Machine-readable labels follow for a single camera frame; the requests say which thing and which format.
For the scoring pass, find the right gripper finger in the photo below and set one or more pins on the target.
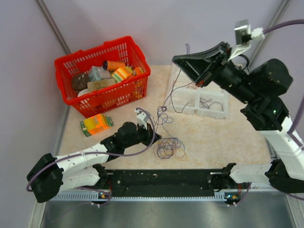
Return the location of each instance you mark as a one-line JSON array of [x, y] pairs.
[[197, 71], [207, 55]]

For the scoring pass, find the beige carton box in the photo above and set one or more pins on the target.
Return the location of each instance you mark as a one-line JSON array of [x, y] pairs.
[[97, 85]]

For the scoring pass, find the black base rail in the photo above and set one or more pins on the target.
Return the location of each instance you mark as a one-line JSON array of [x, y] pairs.
[[166, 183]]

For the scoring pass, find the red plastic basket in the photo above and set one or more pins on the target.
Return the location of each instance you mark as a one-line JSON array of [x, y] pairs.
[[122, 49]]

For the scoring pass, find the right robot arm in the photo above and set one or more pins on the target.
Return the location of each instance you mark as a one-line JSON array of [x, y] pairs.
[[260, 92]]

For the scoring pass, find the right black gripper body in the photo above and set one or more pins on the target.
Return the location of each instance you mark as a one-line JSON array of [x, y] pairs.
[[220, 61]]

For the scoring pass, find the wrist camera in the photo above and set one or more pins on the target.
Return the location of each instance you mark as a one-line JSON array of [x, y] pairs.
[[142, 117], [244, 35]]

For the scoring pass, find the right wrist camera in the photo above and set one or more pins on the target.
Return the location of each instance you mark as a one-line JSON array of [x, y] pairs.
[[244, 35]]

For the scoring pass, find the brown round item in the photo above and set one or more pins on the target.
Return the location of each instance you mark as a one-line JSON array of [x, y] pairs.
[[79, 82]]

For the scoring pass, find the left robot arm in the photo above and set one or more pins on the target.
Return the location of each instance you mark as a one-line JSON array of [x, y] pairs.
[[54, 174]]

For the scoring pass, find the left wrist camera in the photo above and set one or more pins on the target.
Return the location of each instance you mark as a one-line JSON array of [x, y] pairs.
[[142, 117]]

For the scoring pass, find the striped yellow green box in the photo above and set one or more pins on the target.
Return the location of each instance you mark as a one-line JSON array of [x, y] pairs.
[[122, 74]]

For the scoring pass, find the teal grey box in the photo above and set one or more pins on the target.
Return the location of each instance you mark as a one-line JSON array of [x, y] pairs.
[[98, 73]]

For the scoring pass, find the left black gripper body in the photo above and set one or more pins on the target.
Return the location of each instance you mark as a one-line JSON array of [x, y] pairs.
[[146, 135]]

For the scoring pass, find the orange yellow box on table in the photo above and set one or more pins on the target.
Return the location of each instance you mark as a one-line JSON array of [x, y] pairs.
[[95, 124]]

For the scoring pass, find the clear compartment tray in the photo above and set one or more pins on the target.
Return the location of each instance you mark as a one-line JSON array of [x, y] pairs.
[[183, 96]]

